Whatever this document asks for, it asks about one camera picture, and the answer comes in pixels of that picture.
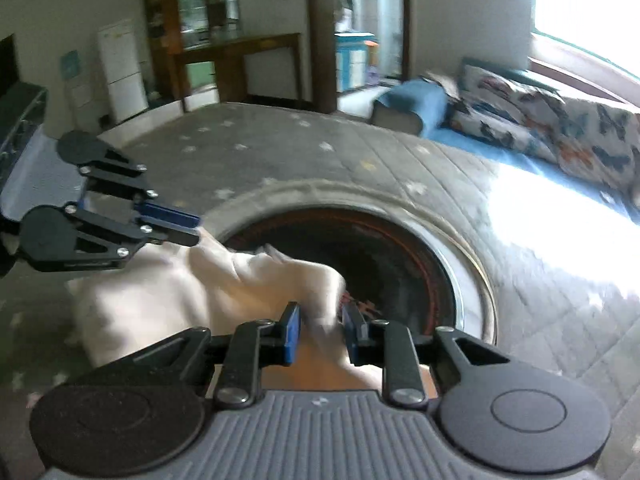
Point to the blue wall poster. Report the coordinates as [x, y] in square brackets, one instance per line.
[71, 65]

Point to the beige cloth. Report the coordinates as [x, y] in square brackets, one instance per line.
[440, 82]

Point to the large window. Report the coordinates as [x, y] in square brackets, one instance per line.
[590, 0]

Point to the black television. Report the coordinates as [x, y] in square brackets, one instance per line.
[7, 65]

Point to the dark wooden shelf cabinet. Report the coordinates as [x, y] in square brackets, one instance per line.
[170, 20]

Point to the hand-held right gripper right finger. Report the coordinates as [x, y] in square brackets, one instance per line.
[352, 335]

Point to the butterfly print pillow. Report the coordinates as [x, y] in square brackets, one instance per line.
[500, 110]
[595, 135]

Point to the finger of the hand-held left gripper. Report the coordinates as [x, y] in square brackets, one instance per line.
[172, 236]
[165, 214]

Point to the dark wooden sideboard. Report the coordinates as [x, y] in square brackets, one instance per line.
[230, 47]

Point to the grey quilted star table cover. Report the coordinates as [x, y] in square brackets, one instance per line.
[350, 160]

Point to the cream fleece garment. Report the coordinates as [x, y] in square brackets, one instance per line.
[150, 300]

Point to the dark wooden door frame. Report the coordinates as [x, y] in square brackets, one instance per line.
[320, 35]

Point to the blue white cabinet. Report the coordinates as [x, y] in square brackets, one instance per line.
[352, 60]

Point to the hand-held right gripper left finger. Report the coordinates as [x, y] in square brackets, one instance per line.
[290, 332]

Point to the round black induction cooktop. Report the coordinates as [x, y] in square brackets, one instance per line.
[390, 270]

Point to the blue blanket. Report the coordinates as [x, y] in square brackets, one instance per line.
[415, 100]

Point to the teal sofa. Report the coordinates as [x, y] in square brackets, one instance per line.
[505, 160]

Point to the white refrigerator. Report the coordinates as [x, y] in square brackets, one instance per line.
[120, 70]

